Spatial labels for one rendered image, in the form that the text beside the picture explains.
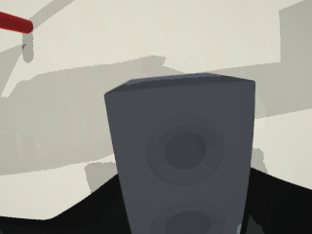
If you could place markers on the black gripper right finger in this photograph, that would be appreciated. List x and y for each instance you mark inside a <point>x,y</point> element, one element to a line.
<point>274,206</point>

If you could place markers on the grey plate with round holes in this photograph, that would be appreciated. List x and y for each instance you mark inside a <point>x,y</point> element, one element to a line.
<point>183,148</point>

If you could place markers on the red peg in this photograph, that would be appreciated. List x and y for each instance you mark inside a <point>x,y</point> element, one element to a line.
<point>10,22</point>

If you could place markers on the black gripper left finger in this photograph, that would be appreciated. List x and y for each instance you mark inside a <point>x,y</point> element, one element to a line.
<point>102,212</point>

